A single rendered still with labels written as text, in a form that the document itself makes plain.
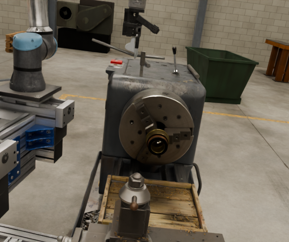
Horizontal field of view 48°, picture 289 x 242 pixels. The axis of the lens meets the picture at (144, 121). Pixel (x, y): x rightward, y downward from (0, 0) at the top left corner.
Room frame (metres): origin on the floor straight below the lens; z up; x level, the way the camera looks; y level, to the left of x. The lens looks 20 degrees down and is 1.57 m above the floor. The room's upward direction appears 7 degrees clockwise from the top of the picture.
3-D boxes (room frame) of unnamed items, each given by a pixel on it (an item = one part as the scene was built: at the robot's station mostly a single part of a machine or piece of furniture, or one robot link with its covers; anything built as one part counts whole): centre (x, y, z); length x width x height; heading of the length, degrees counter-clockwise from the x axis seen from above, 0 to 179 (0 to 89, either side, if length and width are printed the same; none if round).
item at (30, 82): (1.37, 0.53, 1.21); 0.15 x 0.15 x 0.10
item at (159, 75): (1.69, -0.02, 1.06); 0.59 x 0.48 x 0.39; 2
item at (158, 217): (1.01, -0.07, 0.89); 0.36 x 0.30 x 0.04; 92
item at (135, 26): (1.47, 0.10, 1.49); 0.09 x 0.08 x 0.12; 92
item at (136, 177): (0.69, 0.00, 1.17); 0.04 x 0.04 x 0.03
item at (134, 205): (0.64, 0.00, 1.13); 0.04 x 0.02 x 0.02; 2
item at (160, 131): (1.14, -0.06, 1.08); 0.09 x 0.09 x 0.09; 2
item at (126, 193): (0.69, 0.00, 1.13); 0.08 x 0.08 x 0.03
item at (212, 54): (6.25, -1.25, 0.43); 1.34 x 0.94 x 0.85; 13
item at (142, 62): (1.47, 0.04, 1.31); 0.02 x 0.02 x 0.12
